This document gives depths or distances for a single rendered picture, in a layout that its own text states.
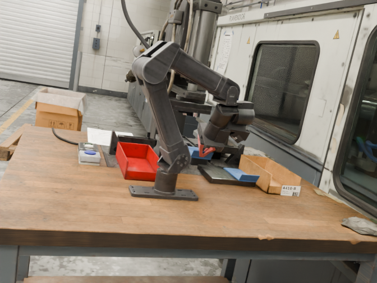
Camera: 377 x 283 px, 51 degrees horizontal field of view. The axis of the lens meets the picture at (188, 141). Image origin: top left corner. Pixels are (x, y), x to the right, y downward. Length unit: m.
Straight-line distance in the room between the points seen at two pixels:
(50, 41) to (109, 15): 1.58
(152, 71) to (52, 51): 9.68
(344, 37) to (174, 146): 1.00
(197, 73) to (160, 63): 0.12
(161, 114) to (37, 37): 9.70
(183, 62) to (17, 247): 0.60
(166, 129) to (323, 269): 0.94
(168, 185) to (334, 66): 1.01
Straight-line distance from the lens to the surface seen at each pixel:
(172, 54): 1.04
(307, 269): 1.82
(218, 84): 1.13
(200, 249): 0.99
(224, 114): 1.16
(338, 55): 1.85
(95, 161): 1.35
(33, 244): 0.92
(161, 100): 1.06
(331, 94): 1.82
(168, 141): 1.09
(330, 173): 1.67
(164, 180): 1.13
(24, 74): 10.78
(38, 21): 10.71
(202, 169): 1.45
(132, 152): 1.49
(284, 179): 1.52
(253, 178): 1.41
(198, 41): 1.50
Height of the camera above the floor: 1.29
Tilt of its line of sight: 11 degrees down
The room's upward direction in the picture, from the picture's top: 10 degrees clockwise
